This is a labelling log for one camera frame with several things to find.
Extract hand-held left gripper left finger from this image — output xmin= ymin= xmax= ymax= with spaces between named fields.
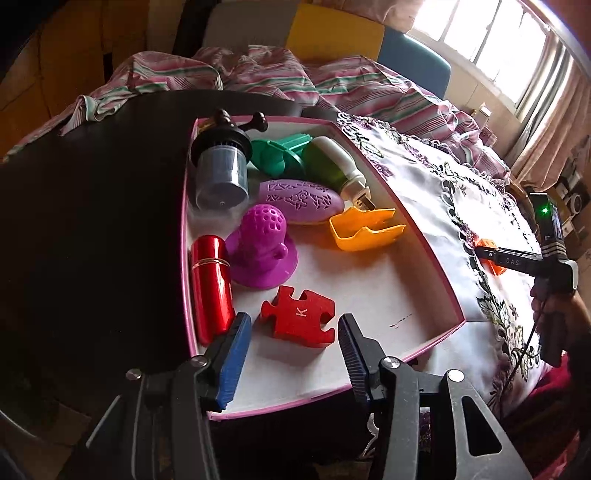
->
xmin=85 ymin=312 xmax=254 ymax=480

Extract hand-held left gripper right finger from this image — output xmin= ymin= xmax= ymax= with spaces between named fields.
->
xmin=337 ymin=313 xmax=534 ymax=480

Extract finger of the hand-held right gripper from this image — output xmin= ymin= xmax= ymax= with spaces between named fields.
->
xmin=475 ymin=246 xmax=505 ymax=266

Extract orange linked cube blocks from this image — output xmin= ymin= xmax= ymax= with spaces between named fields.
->
xmin=478 ymin=237 xmax=508 ymax=277

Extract pink cardboard box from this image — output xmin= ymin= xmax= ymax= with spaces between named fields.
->
xmin=180 ymin=116 xmax=466 ymax=421

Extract red puzzle piece block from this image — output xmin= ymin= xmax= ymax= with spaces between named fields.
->
xmin=261 ymin=285 xmax=336 ymax=349

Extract red metallic cylinder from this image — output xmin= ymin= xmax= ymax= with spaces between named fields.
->
xmin=190 ymin=234 xmax=235 ymax=344

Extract magenta perforated suction cup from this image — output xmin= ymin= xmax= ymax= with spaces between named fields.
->
xmin=225 ymin=204 xmax=300 ymax=291

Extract yellow orange plastic holder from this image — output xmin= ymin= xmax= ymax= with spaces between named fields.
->
xmin=329 ymin=206 xmax=407 ymax=252

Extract purple oval carved piece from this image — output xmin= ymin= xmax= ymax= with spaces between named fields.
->
xmin=252 ymin=179 xmax=346 ymax=226

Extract green white plug-in device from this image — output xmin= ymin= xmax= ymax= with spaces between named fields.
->
xmin=302 ymin=136 xmax=372 ymax=208

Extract green ridged plastic cap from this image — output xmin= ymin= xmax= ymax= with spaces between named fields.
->
xmin=249 ymin=133 xmax=315 ymax=178

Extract person's right forearm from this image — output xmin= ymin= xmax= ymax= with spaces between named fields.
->
xmin=564 ymin=318 xmax=591 ymax=370

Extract person's right hand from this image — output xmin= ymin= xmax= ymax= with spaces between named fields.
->
xmin=530 ymin=278 xmax=590 ymax=334

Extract cluttered wooden shelf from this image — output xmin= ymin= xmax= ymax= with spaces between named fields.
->
xmin=551 ymin=152 xmax=591 ymax=259

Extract white embroidered floral tablecloth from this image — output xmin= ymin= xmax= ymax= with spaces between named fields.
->
xmin=335 ymin=111 xmax=555 ymax=462

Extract beige patterned curtain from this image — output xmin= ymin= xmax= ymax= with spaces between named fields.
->
xmin=314 ymin=0 xmax=426 ymax=21
xmin=512 ymin=46 xmax=591 ymax=185

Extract small white carton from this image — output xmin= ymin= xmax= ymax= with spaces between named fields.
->
xmin=473 ymin=104 xmax=496 ymax=139

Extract dark red cloth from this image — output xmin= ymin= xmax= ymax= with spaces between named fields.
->
xmin=501 ymin=364 xmax=583 ymax=476

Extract barred window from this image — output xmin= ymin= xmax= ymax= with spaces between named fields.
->
xmin=406 ymin=0 xmax=555 ymax=107

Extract grey yellow blue headboard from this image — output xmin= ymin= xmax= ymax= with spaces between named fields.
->
xmin=203 ymin=0 xmax=452 ymax=100

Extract striped pink green blanket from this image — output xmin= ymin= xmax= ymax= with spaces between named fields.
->
xmin=2 ymin=44 xmax=511 ymax=185

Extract wooden wardrobe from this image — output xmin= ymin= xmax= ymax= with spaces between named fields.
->
xmin=0 ymin=0 xmax=185 ymax=158

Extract black cable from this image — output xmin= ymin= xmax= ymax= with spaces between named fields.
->
xmin=501 ymin=295 xmax=550 ymax=411

